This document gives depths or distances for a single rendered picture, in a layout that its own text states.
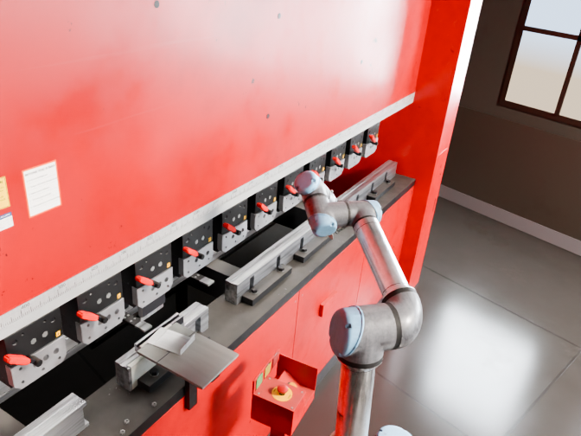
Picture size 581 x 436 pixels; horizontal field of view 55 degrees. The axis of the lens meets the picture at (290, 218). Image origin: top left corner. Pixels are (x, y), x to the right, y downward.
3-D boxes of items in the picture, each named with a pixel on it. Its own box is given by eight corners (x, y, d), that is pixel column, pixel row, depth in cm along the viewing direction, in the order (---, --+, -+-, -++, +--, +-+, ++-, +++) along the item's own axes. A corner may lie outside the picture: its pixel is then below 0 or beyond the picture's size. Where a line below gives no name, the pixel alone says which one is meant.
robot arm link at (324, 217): (352, 221, 157) (342, 191, 163) (315, 224, 154) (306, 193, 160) (344, 237, 163) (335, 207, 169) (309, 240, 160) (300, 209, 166)
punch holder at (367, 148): (364, 158, 287) (368, 128, 279) (349, 154, 291) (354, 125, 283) (375, 150, 299) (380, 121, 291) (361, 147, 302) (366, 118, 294)
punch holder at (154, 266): (138, 310, 163) (135, 264, 155) (118, 300, 167) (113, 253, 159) (173, 287, 175) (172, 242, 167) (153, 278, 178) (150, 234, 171)
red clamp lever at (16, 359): (11, 357, 123) (44, 360, 131) (0, 349, 124) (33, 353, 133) (8, 365, 122) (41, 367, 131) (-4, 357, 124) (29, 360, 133)
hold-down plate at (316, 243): (303, 263, 249) (303, 258, 248) (292, 259, 252) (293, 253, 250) (334, 237, 273) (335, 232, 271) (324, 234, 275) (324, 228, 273)
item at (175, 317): (141, 354, 176) (141, 347, 175) (134, 350, 178) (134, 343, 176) (183, 322, 192) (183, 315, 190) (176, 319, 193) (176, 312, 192)
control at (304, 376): (290, 436, 191) (295, 398, 182) (250, 418, 196) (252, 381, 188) (314, 398, 207) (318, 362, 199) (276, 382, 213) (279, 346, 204)
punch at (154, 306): (143, 323, 173) (142, 298, 169) (138, 321, 174) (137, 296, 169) (165, 307, 181) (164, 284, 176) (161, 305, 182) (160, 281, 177)
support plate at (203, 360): (202, 390, 163) (202, 387, 162) (137, 353, 174) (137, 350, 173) (239, 355, 176) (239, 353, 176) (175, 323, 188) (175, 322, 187)
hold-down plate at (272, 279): (252, 306, 218) (252, 300, 217) (241, 301, 221) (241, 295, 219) (291, 272, 242) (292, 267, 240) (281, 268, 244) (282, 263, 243)
